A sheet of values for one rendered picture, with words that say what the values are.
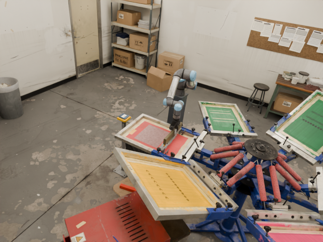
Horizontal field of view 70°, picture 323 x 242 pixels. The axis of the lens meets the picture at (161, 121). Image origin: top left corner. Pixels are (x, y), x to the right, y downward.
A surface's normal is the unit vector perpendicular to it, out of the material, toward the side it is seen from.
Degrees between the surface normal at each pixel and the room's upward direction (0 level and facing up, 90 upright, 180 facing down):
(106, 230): 0
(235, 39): 90
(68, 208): 0
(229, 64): 90
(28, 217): 0
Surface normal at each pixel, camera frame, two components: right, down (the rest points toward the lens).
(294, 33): -0.49, 0.40
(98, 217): 0.10, -0.83
